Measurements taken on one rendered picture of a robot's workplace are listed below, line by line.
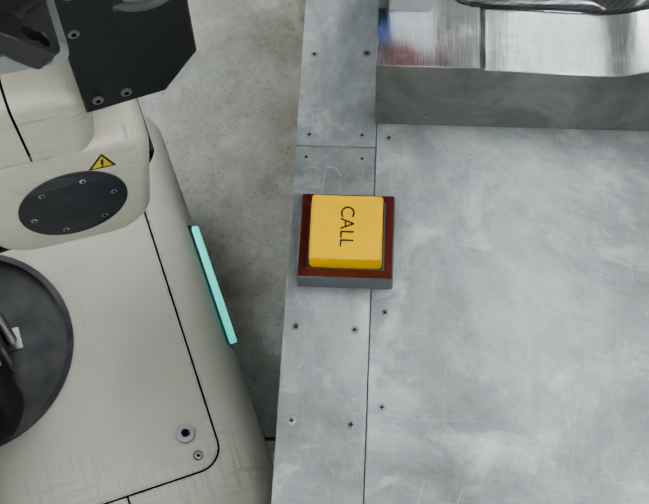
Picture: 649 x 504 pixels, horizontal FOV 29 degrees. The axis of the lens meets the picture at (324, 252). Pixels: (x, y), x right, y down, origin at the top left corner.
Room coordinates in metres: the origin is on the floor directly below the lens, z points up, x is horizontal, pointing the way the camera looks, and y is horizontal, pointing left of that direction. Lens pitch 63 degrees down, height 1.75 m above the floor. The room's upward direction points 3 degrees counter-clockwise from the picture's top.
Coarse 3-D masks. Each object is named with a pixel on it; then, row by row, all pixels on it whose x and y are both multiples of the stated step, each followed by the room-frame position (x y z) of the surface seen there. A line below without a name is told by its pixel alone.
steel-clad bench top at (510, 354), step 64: (320, 0) 0.76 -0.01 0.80; (320, 64) 0.68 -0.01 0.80; (320, 128) 0.61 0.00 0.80; (384, 128) 0.61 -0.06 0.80; (448, 128) 0.61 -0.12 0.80; (512, 128) 0.60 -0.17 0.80; (320, 192) 0.55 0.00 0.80; (384, 192) 0.54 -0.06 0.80; (448, 192) 0.54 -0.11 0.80; (512, 192) 0.54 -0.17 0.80; (576, 192) 0.53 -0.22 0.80; (640, 192) 0.53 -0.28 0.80; (448, 256) 0.48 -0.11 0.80; (512, 256) 0.48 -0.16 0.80; (576, 256) 0.47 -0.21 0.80; (640, 256) 0.47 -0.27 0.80; (320, 320) 0.43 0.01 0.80; (384, 320) 0.42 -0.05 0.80; (448, 320) 0.42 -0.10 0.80; (512, 320) 0.42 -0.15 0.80; (576, 320) 0.41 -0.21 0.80; (640, 320) 0.41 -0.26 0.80; (320, 384) 0.37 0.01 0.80; (384, 384) 0.37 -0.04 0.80; (448, 384) 0.36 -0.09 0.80; (512, 384) 0.36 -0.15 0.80; (576, 384) 0.36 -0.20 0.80; (640, 384) 0.35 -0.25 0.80; (320, 448) 0.32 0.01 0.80; (384, 448) 0.31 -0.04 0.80; (448, 448) 0.31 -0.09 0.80; (512, 448) 0.31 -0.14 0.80; (576, 448) 0.30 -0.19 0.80; (640, 448) 0.30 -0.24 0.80
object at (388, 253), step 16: (304, 208) 0.52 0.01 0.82; (304, 224) 0.51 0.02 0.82; (304, 240) 0.49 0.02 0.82; (304, 256) 0.48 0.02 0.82; (384, 256) 0.47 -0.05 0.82; (304, 272) 0.46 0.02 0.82; (320, 272) 0.46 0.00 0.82; (336, 272) 0.46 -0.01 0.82; (352, 272) 0.46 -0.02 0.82; (368, 272) 0.46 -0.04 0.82; (384, 272) 0.46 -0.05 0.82
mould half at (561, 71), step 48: (384, 48) 0.63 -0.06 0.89; (432, 48) 0.63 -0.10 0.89; (480, 48) 0.63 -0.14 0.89; (528, 48) 0.63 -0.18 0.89; (576, 48) 0.63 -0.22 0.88; (624, 48) 0.62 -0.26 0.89; (384, 96) 0.62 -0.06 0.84; (432, 96) 0.61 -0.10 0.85; (480, 96) 0.61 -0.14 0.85; (528, 96) 0.60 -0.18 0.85; (576, 96) 0.60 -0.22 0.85; (624, 96) 0.60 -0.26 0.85
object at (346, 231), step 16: (320, 208) 0.51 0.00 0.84; (336, 208) 0.51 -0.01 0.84; (352, 208) 0.51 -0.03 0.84; (368, 208) 0.51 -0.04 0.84; (320, 224) 0.50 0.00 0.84; (336, 224) 0.50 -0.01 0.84; (352, 224) 0.49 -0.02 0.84; (368, 224) 0.49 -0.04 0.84; (320, 240) 0.48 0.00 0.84; (336, 240) 0.48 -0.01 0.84; (352, 240) 0.48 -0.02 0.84; (368, 240) 0.48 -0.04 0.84; (320, 256) 0.47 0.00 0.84; (336, 256) 0.47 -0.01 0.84; (352, 256) 0.47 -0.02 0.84; (368, 256) 0.46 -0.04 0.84
